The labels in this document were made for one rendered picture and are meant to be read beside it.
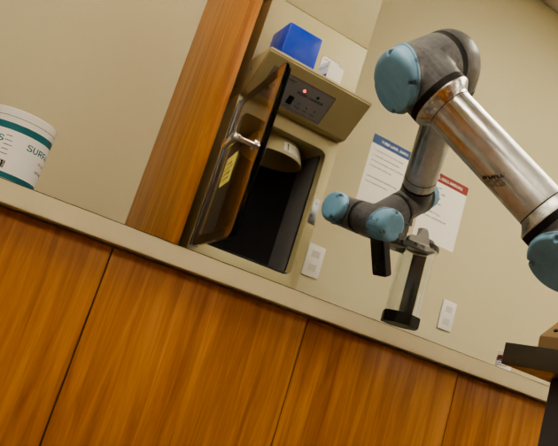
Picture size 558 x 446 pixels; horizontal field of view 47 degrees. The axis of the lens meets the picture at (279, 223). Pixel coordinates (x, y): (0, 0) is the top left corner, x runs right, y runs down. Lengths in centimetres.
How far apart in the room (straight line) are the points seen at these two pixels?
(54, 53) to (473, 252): 170
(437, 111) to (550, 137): 193
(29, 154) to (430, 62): 76
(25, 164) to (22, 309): 28
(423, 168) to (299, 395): 56
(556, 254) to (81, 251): 82
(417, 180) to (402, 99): 34
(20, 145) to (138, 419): 56
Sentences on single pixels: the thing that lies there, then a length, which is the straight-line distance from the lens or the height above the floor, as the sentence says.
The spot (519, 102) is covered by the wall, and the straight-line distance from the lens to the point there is 296.
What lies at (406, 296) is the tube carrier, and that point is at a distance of 169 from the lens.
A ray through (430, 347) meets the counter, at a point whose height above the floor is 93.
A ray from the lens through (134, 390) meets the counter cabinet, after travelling 128.
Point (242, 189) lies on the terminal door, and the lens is 131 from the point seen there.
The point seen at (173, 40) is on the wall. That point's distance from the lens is 214.
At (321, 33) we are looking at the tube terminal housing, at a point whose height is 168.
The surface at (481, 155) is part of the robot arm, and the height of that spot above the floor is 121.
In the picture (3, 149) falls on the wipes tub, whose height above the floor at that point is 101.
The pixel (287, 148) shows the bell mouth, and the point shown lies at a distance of 174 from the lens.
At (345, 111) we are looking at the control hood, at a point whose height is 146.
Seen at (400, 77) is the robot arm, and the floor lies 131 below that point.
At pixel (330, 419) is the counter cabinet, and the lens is 147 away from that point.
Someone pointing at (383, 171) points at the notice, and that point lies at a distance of 241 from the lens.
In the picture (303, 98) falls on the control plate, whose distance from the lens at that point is 169.
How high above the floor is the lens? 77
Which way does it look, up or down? 13 degrees up
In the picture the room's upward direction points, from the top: 17 degrees clockwise
